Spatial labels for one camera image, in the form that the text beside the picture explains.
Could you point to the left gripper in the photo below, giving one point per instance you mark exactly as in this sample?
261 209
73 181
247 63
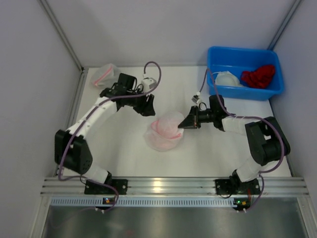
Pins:
142 104

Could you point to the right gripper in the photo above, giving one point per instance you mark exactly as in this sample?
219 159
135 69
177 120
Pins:
194 117

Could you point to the pink bra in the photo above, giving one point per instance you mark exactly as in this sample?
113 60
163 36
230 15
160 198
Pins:
165 130

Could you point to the pink-trimmed mesh laundry bag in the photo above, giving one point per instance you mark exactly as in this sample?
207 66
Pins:
106 76

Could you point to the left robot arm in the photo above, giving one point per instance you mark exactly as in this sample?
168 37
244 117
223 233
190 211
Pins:
71 146

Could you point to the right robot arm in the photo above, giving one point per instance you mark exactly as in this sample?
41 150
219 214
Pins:
268 144

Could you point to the white bra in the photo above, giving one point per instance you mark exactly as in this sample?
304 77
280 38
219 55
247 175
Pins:
226 78

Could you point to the red bra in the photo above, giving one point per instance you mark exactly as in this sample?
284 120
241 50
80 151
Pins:
259 78

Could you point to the blue plastic bin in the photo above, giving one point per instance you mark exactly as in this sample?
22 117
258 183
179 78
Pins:
240 62

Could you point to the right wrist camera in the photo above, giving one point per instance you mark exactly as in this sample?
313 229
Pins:
196 99

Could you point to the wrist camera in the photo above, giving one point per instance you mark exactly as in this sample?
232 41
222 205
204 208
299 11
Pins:
196 99
148 84

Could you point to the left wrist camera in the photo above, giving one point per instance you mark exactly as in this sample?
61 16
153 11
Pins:
148 84

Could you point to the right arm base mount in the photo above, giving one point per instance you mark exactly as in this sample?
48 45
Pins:
235 187

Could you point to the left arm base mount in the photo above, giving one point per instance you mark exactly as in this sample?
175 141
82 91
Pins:
117 186

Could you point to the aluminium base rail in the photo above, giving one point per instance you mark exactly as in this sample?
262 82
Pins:
182 187

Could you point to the slotted cable duct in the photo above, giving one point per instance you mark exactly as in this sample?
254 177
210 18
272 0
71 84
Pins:
150 202

